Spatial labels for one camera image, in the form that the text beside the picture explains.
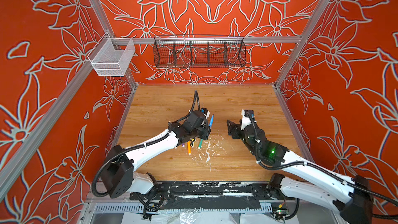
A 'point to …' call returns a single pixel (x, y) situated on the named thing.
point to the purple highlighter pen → (183, 145)
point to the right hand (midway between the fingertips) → (232, 119)
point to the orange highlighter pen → (189, 147)
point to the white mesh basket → (111, 57)
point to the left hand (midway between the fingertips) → (210, 129)
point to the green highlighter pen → (200, 143)
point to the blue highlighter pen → (211, 121)
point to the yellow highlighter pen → (192, 144)
